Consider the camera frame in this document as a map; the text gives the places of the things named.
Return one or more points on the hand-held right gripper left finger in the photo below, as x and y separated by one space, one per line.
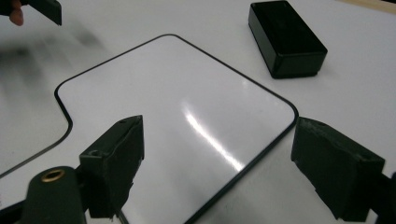
115 165

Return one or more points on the black whiteboard eraser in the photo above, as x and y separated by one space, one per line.
286 40

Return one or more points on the white paddle-shaped whiteboard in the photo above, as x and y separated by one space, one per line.
168 102

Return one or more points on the wooden table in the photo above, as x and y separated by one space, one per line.
373 4

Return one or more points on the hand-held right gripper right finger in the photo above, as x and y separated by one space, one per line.
336 174

